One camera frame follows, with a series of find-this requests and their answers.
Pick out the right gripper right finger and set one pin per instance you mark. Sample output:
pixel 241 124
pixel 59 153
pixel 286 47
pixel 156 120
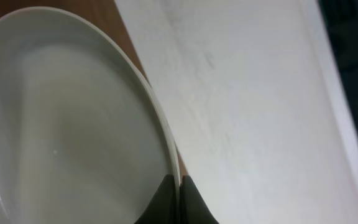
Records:
pixel 193 209

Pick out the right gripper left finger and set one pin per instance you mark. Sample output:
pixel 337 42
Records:
pixel 162 207

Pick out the pale green plate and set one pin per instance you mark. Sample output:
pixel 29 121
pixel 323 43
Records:
pixel 82 136

